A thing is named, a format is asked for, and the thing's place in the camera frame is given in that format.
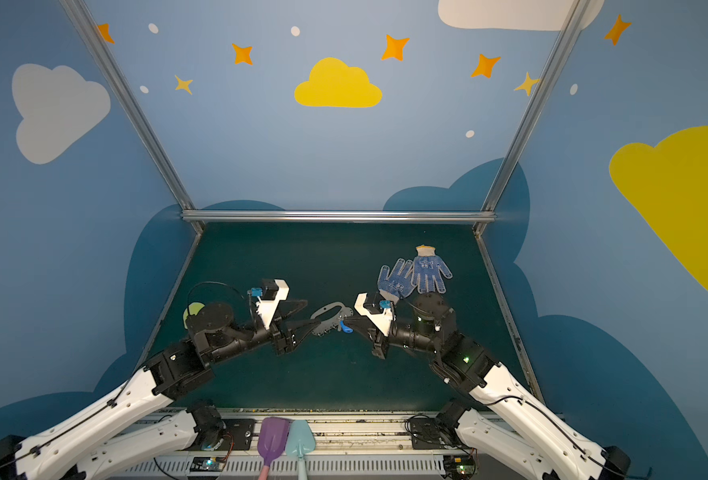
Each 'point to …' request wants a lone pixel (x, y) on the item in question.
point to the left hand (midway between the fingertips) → (314, 313)
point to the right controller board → (459, 466)
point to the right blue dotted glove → (427, 271)
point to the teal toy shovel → (300, 441)
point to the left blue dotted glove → (399, 283)
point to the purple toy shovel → (272, 439)
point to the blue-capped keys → (345, 328)
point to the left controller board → (207, 464)
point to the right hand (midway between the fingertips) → (351, 315)
